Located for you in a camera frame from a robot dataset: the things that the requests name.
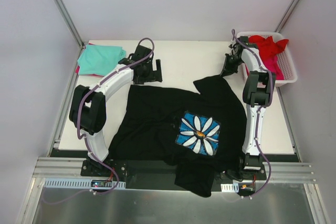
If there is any black t-shirt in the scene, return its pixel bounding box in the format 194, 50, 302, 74
109, 76, 247, 198

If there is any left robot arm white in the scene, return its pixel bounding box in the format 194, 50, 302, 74
69, 44, 162, 176

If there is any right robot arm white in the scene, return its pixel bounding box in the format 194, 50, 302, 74
220, 42, 276, 179

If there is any red t-shirt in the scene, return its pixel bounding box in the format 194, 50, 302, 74
248, 35, 289, 63

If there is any magenta t-shirt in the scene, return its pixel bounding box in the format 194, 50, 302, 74
263, 55, 285, 80

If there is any folded teal t-shirt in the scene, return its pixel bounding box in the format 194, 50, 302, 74
76, 44, 126, 77

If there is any white plastic basket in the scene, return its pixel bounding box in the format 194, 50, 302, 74
236, 31, 297, 87

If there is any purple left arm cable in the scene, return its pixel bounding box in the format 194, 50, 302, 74
77, 37, 155, 190

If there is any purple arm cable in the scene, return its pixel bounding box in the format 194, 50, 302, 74
231, 29, 274, 196
77, 37, 155, 190

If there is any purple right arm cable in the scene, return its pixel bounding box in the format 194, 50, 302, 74
231, 29, 274, 196

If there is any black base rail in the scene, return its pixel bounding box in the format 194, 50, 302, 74
50, 153, 289, 192

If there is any right aluminium frame post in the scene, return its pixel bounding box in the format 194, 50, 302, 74
272, 0, 302, 33

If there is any aluminium frame post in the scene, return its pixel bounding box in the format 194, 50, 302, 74
272, 0, 302, 33
54, 0, 85, 49

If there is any left aluminium frame post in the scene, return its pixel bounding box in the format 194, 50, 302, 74
54, 0, 85, 49

